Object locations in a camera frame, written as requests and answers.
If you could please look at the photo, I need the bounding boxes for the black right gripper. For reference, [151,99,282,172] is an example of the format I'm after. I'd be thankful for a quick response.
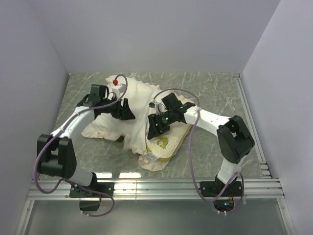
[148,110,176,140]

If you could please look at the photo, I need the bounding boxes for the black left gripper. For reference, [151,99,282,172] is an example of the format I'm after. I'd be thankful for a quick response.
[100,94,135,120]

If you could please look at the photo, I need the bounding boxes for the cream pillow with yellow edge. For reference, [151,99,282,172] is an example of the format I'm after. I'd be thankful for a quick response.
[144,122,191,162]

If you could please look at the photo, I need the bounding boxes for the white pillowcase with peach ruffles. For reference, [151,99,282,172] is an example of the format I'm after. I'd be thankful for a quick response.
[81,74,199,172]

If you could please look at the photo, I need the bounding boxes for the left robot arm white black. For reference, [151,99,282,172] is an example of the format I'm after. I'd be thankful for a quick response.
[33,81,135,197]

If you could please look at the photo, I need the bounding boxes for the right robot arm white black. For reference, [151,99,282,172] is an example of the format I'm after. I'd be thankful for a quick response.
[147,93,255,196]

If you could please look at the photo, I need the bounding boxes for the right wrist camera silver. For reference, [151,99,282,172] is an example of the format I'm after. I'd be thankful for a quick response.
[149,99,164,114]

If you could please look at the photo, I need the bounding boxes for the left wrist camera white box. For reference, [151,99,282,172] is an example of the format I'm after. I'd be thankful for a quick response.
[112,79,126,98]

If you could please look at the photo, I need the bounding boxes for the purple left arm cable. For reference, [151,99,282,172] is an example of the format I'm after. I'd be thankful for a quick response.
[33,74,128,217]

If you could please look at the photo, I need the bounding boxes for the aluminium mounting rail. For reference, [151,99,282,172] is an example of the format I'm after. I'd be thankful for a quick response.
[27,178,285,200]

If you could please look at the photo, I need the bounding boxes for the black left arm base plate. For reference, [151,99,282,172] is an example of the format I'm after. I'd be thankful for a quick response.
[69,182,114,212]

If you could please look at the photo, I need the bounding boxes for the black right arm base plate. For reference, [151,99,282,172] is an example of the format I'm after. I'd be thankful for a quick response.
[199,180,245,213]

